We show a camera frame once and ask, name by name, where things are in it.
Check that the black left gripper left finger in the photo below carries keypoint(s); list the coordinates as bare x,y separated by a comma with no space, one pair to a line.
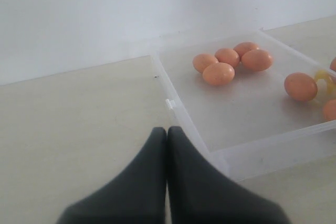
136,195

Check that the yellow plastic egg tray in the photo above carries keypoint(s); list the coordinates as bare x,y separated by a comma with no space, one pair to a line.
325,80

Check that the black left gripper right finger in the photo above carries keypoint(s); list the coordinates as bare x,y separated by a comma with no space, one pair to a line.
199,193

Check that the brown egg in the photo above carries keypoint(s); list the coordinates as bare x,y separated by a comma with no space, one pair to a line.
329,110
229,56
257,60
333,65
245,47
300,87
202,61
218,74

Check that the clear plastic container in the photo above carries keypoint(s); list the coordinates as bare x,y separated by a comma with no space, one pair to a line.
248,127

